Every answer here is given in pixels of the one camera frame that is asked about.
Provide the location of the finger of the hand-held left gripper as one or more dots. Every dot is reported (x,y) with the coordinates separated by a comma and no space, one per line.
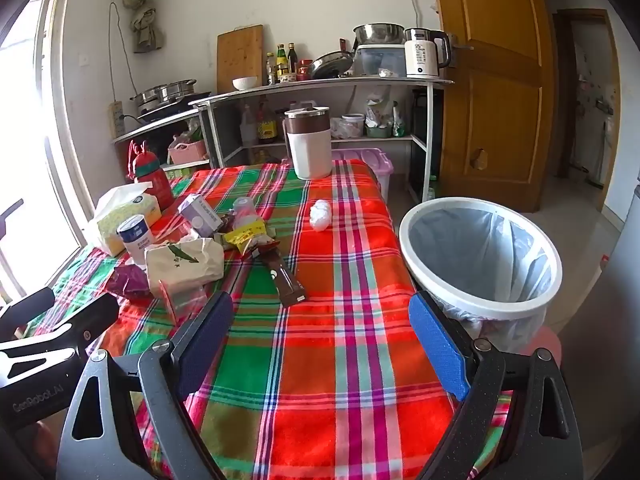
(95,317)

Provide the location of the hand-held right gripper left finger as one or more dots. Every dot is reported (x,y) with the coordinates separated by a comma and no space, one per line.
(204,342)

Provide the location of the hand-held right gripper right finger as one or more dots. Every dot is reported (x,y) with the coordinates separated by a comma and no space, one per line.
(440,347)

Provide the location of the clear plastic bag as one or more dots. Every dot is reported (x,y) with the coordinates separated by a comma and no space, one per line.
(182,302)

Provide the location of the purple snack bag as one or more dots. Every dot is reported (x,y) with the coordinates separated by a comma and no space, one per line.
(127,282)

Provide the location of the white trash bin with liner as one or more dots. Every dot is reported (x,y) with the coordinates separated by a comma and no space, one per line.
(500,305)

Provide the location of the beige tissue pack green leaf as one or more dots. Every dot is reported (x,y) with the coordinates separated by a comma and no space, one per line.
(185,262)

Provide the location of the yellow snack wrapper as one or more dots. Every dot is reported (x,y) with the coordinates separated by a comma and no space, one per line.
(245,235)

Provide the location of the purple milk carton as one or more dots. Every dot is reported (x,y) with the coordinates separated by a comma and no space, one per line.
(200,215)

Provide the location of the white and blue can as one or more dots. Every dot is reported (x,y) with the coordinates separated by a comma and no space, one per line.
(135,240)

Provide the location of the brown sachet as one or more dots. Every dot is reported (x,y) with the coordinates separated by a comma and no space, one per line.
(285,280)

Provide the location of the pink stool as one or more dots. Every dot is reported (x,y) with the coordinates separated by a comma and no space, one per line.
(547,342)

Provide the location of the yellow tissue box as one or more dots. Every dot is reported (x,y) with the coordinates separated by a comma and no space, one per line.
(127,212)

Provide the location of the plaid tablecloth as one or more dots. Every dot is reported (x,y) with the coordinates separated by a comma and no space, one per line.
(330,320)

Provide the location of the small clear plastic cup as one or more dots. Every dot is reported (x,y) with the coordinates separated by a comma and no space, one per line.
(245,210)

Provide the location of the red bottle with green cap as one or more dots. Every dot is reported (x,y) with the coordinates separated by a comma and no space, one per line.
(152,175)

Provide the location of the green glass bottle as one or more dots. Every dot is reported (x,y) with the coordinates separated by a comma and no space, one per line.
(432,187)

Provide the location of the crumpled white tissue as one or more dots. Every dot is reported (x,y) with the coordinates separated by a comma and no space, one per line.
(320,215)

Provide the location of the pink plastic basket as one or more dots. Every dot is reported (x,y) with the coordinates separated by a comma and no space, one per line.
(187,152)

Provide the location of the purple plastic storage box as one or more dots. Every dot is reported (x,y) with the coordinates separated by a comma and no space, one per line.
(372,165)

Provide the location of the white power strip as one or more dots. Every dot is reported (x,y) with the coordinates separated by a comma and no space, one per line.
(116,119)

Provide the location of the low grey stove shelf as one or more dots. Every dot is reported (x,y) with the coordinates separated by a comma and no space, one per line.
(165,120)

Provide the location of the white plastic jug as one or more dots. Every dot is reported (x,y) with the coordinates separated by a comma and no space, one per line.
(248,130)

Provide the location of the white and brown pitcher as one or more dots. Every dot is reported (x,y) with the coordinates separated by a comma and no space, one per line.
(310,150)

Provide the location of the black induction cooktop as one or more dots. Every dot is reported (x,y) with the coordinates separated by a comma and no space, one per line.
(170,107)

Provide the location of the yellow label sauce bottle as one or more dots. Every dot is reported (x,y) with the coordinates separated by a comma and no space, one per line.
(267,127)

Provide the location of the steel steamer pot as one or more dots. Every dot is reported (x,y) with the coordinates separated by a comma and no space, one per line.
(165,91)

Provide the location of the white lidded tub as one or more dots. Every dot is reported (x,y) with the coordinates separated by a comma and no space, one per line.
(353,125)

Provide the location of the plastic bags on shelf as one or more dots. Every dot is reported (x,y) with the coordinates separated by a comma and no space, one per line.
(382,112)

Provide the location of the white bowl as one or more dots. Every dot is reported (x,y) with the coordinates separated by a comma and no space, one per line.
(245,83)

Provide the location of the wooden door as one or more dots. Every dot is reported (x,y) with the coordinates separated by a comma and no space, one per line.
(495,85)

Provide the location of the clear condiment bottle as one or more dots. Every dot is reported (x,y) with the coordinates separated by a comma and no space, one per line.
(271,72)

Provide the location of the white metal shelf rack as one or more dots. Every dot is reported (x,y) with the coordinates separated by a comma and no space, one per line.
(320,85)

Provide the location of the wooden cutting board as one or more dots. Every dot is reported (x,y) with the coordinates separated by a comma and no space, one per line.
(240,57)

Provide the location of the green condiment bottle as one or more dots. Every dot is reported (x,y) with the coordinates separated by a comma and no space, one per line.
(282,65)

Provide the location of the red jar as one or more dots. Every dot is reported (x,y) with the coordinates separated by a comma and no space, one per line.
(304,70)

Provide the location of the white electric kettle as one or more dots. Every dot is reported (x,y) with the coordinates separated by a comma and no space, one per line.
(422,57)

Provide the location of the clear storage container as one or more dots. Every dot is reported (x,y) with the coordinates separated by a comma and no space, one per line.
(380,60)

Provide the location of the dark sauce bottle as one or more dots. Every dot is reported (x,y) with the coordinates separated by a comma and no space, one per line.
(293,60)

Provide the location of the frying pan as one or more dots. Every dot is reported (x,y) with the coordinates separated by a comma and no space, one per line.
(330,65)

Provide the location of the hanging green cloth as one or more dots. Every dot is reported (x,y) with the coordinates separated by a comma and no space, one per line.
(142,5)

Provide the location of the steel mixing bowl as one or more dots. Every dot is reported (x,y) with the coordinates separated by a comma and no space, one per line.
(379,33)

